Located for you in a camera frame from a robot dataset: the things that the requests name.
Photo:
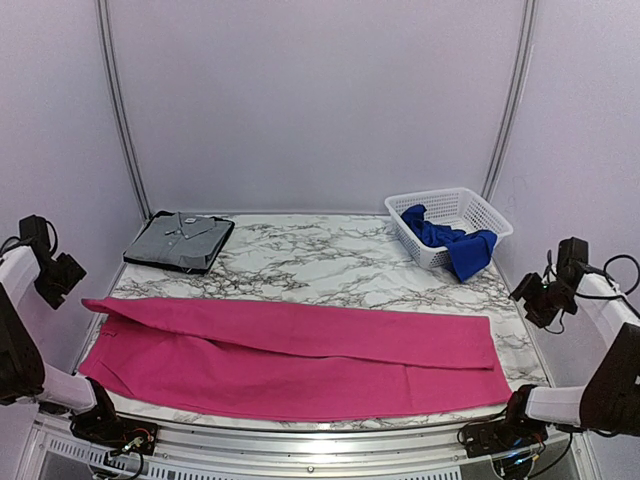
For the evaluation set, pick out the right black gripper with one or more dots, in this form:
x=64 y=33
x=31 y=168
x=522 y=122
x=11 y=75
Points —
x=525 y=289

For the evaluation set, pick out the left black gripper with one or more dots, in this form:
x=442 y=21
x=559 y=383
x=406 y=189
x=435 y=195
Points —
x=74 y=273

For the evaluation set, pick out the pink trousers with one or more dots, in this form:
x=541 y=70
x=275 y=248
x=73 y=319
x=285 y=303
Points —
x=293 y=362

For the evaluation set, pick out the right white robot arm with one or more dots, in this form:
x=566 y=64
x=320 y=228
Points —
x=593 y=354

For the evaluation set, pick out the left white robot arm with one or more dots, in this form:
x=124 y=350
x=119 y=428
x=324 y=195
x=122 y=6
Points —
x=35 y=276

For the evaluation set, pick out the white plastic laundry basket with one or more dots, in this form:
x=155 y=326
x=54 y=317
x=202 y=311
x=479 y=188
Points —
x=459 y=208

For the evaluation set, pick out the blue garment in basket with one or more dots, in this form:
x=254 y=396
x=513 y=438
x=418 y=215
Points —
x=469 y=252

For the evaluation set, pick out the folded grey polo shirt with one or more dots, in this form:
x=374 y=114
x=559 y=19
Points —
x=180 y=242

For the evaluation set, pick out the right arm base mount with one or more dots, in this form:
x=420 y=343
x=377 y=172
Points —
x=500 y=433

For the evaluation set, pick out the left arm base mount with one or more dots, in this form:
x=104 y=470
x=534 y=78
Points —
x=121 y=434

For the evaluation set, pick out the aluminium front frame rail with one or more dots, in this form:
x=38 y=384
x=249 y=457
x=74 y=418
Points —
x=195 y=446

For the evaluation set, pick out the right aluminium corner post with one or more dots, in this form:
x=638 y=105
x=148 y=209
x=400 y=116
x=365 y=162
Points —
x=514 y=95

